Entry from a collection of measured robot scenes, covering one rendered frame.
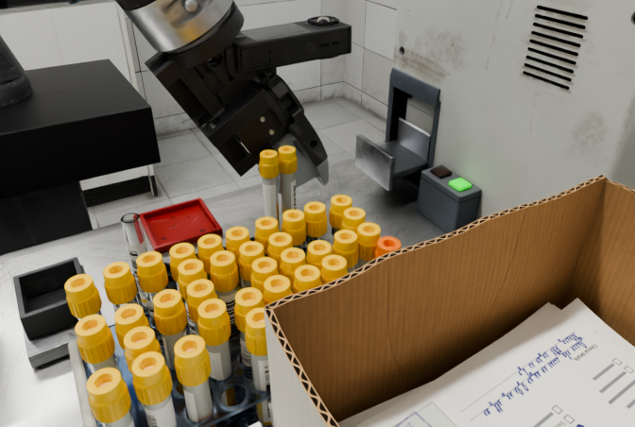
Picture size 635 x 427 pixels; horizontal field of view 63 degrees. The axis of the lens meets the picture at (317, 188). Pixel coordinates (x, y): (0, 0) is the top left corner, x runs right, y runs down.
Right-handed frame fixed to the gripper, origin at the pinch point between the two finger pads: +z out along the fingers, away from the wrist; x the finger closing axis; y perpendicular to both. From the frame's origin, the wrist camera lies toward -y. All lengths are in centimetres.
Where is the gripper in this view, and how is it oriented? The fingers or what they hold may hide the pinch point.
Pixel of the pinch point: (324, 170)
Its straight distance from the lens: 54.3
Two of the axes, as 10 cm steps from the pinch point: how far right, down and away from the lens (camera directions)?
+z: 4.3, 6.1, 6.6
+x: 4.9, 4.5, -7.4
